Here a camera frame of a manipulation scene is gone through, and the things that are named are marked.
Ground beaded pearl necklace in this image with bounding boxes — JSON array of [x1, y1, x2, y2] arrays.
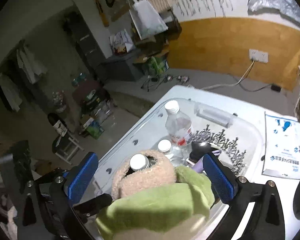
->
[[187, 124, 248, 177]]

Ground beige fluffy earmuffs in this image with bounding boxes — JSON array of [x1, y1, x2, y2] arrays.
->
[[111, 150, 177, 199]]

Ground green avocado plush toy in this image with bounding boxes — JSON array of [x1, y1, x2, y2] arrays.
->
[[96, 166, 215, 239]]

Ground white step stool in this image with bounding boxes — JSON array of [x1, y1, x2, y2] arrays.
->
[[52, 132, 84, 165]]

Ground white blue printed package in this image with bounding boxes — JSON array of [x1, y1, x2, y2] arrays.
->
[[262, 113, 300, 180]]

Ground yellowish bottle silver cap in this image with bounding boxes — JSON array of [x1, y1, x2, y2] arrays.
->
[[129, 153, 150, 172]]

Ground small clear bottle white cap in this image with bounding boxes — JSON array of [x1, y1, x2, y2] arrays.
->
[[158, 139, 173, 159]]

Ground clear plastic storage bin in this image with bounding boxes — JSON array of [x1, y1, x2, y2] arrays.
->
[[84, 97, 266, 240]]

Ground large clear water bottle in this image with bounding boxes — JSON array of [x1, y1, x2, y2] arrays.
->
[[164, 100, 192, 146]]

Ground black power adapter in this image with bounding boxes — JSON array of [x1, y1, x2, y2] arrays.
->
[[270, 84, 282, 93]]

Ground white shopping bag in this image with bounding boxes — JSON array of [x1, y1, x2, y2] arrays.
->
[[129, 0, 168, 40]]

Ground white power cable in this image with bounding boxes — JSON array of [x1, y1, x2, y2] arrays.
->
[[201, 59, 256, 91]]

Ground white wall power socket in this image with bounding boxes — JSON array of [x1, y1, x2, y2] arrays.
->
[[249, 49, 268, 64]]

